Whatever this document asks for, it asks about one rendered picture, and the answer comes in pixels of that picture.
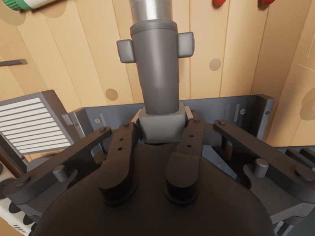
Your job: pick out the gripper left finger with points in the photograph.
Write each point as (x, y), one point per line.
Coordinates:
(81, 150)

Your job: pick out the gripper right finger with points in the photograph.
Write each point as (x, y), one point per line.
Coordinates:
(258, 145)

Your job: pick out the grey tool with white stripes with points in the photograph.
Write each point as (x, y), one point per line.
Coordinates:
(32, 123)

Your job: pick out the silver vacuum wand tube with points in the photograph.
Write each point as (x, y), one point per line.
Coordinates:
(151, 9)

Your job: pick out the dark grey slatted rack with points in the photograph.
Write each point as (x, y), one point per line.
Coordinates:
(299, 155)

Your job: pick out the blue-grey metal tray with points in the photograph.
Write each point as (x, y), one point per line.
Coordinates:
(221, 109)

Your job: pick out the grey neck pivot block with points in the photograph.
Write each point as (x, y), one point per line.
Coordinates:
(160, 127)

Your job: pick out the white box with dark holes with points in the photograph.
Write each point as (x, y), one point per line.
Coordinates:
(9, 218)

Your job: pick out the grey release button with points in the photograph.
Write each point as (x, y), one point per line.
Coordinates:
(185, 44)
(125, 50)

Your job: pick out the dark grey flat bar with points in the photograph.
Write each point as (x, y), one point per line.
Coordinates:
(12, 62)

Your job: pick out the red round object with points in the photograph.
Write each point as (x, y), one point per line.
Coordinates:
(219, 2)
(268, 2)

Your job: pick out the green and white bottle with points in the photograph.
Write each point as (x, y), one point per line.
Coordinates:
(14, 3)

